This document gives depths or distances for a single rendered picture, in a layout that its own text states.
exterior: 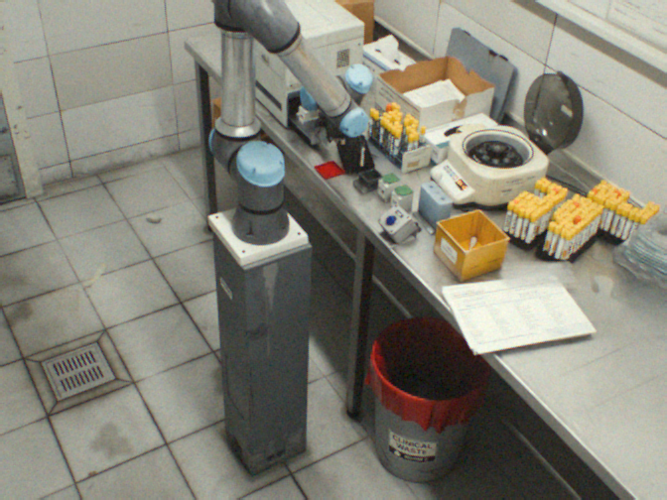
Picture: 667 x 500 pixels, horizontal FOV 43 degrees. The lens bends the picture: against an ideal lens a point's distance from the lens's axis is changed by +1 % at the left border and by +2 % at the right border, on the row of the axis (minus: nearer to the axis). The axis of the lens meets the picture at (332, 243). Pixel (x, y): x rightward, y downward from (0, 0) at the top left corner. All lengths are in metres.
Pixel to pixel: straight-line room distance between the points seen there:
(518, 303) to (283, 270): 0.61
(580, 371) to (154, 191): 2.43
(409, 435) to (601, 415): 0.81
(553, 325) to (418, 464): 0.83
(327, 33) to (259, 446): 1.28
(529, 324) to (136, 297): 1.80
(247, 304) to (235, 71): 0.60
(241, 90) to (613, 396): 1.11
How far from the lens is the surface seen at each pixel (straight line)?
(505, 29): 2.73
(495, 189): 2.37
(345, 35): 2.65
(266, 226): 2.15
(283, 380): 2.53
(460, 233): 2.24
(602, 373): 2.03
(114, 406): 3.04
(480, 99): 2.69
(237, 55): 2.07
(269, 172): 2.07
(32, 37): 3.74
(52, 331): 3.34
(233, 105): 2.13
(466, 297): 2.10
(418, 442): 2.62
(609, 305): 2.20
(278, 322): 2.35
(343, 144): 2.57
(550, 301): 2.14
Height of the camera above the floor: 2.29
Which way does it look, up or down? 39 degrees down
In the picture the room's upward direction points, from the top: 3 degrees clockwise
